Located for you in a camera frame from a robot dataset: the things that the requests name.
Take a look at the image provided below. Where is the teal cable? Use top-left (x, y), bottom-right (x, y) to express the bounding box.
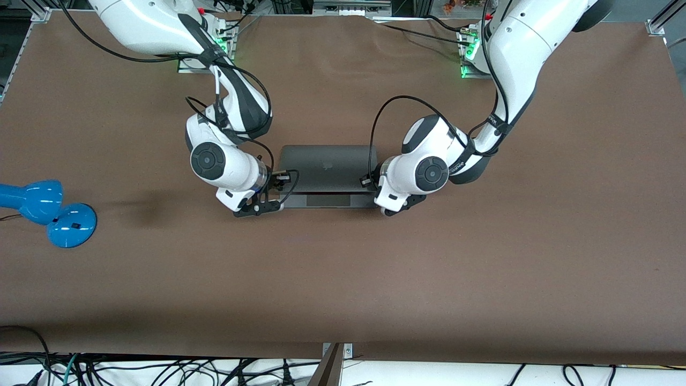
top-left (63, 353), bottom-right (80, 386)

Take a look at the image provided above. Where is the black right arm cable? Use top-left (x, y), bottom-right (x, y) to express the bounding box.
top-left (58, 0), bottom-right (301, 205)

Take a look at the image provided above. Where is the blue desk lamp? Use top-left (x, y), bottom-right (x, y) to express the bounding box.
top-left (0, 180), bottom-right (98, 249)

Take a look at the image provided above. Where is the black table cable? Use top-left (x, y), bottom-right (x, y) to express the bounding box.
top-left (426, 15), bottom-right (467, 34)
top-left (382, 23), bottom-right (469, 46)

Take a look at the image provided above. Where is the grey laptop computer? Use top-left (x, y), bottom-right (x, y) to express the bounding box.
top-left (279, 145), bottom-right (379, 210)

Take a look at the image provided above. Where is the grey metal box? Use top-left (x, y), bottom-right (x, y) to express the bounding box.
top-left (312, 0), bottom-right (393, 18)

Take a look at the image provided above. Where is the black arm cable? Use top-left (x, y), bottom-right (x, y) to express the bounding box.
top-left (368, 0), bottom-right (511, 186)
top-left (58, 0), bottom-right (301, 205)

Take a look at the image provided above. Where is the black base cable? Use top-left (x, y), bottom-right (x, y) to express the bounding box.
top-left (214, 0), bottom-right (260, 39)

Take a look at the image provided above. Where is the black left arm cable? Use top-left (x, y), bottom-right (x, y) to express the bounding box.
top-left (368, 0), bottom-right (511, 186)

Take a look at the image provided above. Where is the dark metal beam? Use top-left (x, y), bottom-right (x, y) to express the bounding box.
top-left (308, 343), bottom-right (344, 386)

